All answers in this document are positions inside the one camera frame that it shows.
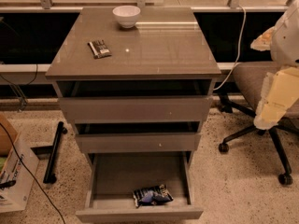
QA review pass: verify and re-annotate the dark snack packet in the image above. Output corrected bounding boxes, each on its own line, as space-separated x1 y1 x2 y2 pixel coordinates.
88 40 111 59

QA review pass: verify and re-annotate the white cardboard box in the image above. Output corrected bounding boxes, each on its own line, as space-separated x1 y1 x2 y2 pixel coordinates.
0 134 39 213

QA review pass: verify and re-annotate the black metal bar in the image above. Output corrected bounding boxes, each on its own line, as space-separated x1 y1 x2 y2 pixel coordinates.
43 121 67 184

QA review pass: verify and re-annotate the grey bottom drawer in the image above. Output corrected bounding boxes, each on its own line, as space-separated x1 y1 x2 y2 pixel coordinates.
76 152 203 223

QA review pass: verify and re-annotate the grey middle drawer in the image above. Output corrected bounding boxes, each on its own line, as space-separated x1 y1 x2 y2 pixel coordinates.
75 121 201 153

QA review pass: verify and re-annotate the black floor cable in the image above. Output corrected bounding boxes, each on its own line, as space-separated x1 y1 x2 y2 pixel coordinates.
0 122 67 224

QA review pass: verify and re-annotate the grey top drawer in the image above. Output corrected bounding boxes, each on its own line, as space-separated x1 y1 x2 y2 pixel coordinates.
56 79 214 124

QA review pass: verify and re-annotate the grey office chair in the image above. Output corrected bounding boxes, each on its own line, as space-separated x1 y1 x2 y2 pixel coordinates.
218 62 299 186

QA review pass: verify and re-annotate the white ceramic bowl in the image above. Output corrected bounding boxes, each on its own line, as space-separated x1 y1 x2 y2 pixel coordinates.
112 6 141 28

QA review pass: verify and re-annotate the grey drawer cabinet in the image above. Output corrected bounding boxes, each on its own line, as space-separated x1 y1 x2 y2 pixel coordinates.
45 6 222 161

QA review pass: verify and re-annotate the blue chip bag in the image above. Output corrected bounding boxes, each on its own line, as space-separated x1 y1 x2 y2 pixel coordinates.
133 184 173 208

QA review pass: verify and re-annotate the black marker pen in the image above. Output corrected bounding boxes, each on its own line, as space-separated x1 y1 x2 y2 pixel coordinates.
0 180 16 189

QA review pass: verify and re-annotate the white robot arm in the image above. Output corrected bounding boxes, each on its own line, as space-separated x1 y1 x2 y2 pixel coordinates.
250 0 299 130

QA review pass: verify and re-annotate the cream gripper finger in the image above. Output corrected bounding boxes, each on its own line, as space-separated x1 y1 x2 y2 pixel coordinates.
250 27 275 51
253 67 299 130

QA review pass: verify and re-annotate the brown cardboard box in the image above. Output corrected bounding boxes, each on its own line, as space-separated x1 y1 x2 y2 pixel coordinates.
0 114 18 156

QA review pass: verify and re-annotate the grey drawer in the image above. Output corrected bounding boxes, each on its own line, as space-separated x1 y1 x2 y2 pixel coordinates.
75 121 201 153
56 79 214 124
76 152 203 223

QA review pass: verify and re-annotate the white cable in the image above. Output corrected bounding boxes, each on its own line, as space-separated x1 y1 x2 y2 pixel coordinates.
212 5 247 91

